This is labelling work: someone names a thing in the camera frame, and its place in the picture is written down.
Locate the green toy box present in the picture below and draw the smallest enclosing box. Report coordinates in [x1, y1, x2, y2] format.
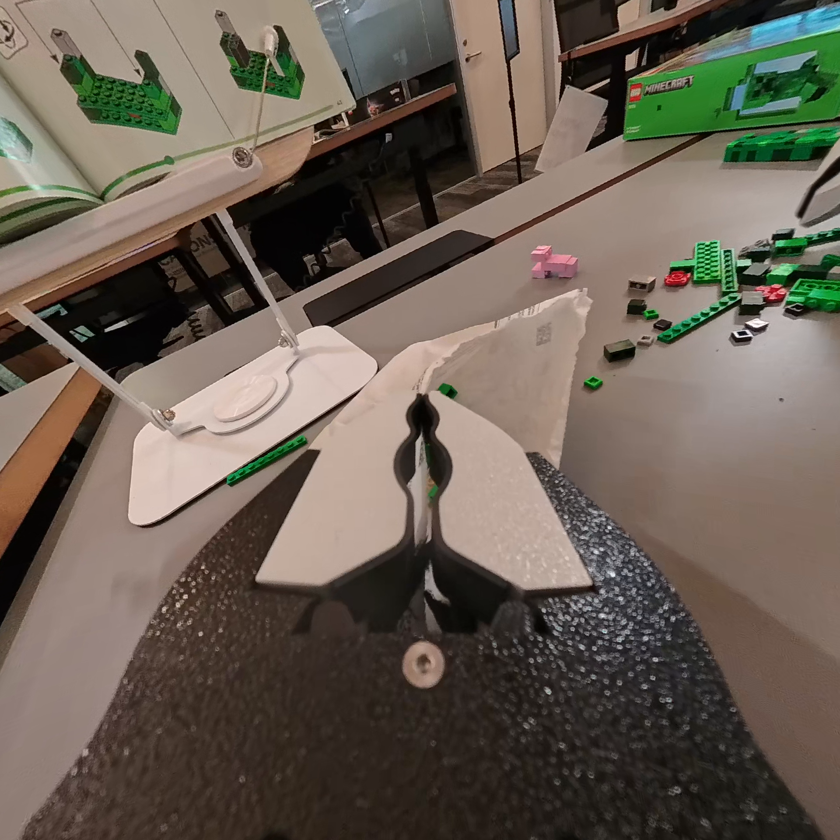
[622, 29, 840, 142]

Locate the white paper bag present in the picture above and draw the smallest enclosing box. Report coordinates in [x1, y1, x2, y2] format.
[322, 289, 592, 473]

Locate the pile of green bricks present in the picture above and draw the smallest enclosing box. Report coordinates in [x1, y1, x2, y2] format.
[423, 384, 458, 501]

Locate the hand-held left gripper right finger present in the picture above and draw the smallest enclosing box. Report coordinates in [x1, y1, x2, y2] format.
[425, 391, 595, 597]

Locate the brick instruction booklet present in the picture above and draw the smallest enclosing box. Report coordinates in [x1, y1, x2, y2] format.
[0, 0, 357, 227]

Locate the grey and green brick column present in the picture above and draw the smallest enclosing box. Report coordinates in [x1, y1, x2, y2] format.
[766, 261, 834, 284]

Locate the wooden and white book stand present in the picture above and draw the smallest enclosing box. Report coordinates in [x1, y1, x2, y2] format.
[0, 121, 379, 527]

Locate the wooden background table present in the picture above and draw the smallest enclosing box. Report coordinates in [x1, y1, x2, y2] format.
[308, 83, 458, 227]

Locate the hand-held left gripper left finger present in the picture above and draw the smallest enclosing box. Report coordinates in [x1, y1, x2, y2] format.
[255, 392, 426, 597]

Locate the black desk cable cover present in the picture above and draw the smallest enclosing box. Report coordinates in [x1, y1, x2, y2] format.
[303, 230, 494, 327]

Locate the dark product box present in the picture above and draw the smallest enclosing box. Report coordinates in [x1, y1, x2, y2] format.
[365, 80, 421, 118]

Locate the white door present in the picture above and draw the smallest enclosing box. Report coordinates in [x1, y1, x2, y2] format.
[449, 0, 549, 175]

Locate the black office chair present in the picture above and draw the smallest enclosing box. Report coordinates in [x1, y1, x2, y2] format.
[252, 184, 385, 290]

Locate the wood-edged grey desk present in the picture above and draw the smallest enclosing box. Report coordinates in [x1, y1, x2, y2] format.
[0, 364, 109, 559]

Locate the white paper sheet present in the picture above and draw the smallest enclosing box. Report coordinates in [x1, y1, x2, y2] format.
[535, 85, 608, 173]

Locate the long wooden table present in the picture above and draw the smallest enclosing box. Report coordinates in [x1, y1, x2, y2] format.
[558, 0, 729, 67]

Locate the brown cardboard box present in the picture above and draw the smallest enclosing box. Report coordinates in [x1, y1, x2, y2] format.
[154, 223, 250, 280]

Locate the black floor stand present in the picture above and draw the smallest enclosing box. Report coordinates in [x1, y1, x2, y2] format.
[497, 0, 526, 185]

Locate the flat green brick panel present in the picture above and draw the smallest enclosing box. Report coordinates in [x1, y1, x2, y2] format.
[724, 128, 840, 164]

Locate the pink brick pig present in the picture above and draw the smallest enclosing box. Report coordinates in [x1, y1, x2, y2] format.
[530, 245, 580, 280]

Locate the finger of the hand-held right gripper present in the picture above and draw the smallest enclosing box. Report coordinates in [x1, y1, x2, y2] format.
[795, 147, 840, 227]

